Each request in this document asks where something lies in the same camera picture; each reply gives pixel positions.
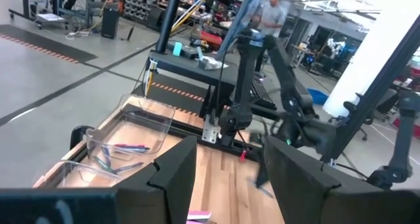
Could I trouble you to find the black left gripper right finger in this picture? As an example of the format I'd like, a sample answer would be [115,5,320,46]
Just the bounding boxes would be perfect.
[264,136,420,224]

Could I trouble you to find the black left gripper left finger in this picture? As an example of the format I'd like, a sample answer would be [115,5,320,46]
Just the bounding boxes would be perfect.
[0,135,198,224]

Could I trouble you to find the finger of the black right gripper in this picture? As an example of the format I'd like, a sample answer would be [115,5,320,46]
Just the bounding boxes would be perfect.
[255,145,272,187]

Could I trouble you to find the blue coloured pencil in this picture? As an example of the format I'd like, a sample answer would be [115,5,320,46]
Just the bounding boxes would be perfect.
[246,179,274,199]

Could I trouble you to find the purple grey pen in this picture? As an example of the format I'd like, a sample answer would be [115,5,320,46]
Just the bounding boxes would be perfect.
[112,161,145,175]

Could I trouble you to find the blue pen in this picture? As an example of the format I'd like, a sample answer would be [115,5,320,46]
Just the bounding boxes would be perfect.
[100,146,113,168]

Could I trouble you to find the dark green pencil red cap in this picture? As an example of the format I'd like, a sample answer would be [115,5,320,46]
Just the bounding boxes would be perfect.
[93,154,115,173]

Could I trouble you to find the blue plastic tub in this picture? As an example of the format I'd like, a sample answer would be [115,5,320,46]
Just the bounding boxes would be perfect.
[306,87,330,106]

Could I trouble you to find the pink and white eraser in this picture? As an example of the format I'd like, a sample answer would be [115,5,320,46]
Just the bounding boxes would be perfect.
[186,210,213,224]

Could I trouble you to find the black keyboard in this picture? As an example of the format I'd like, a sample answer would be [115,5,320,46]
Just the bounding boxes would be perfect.
[248,76,279,112]

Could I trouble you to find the clear plastic bin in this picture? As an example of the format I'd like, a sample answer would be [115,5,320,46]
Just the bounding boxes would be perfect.
[31,159,125,189]
[85,95,177,175]

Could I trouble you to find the black office chair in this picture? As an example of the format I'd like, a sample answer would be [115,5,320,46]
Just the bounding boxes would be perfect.
[327,87,400,142]

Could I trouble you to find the black floor mat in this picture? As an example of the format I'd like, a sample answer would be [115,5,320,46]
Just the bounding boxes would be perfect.
[0,23,98,64]
[131,73,230,120]

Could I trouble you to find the white building pillar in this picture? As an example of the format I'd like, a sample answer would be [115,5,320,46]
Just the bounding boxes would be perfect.
[323,5,420,118]

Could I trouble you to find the grey crumpled bag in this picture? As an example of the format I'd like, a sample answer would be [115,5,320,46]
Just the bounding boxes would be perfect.
[196,45,230,71]

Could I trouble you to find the black side table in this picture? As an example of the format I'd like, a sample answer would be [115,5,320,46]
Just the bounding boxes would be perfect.
[144,48,240,120]

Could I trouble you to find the red toolbox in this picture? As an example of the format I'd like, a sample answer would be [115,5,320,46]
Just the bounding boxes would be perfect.
[199,30,224,51]

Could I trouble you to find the blue tilted panel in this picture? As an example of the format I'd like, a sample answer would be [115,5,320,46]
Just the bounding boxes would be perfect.
[215,0,267,63]

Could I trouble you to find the black round pole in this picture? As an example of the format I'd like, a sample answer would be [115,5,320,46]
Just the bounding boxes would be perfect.
[154,0,184,54]

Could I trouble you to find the black computer tower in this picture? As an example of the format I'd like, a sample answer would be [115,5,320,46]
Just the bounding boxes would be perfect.
[100,7,121,40]

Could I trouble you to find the parts shelf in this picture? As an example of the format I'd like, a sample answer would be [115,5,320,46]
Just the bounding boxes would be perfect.
[121,0,173,24]

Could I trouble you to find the black metal cart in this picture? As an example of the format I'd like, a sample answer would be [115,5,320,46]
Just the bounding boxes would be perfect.
[8,0,70,30]

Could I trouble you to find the black aluminium rig frame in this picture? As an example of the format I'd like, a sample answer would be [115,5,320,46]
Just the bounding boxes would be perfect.
[124,13,420,164]

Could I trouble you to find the black table edge bracket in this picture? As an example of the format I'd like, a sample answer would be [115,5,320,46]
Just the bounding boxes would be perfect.
[70,124,95,151]

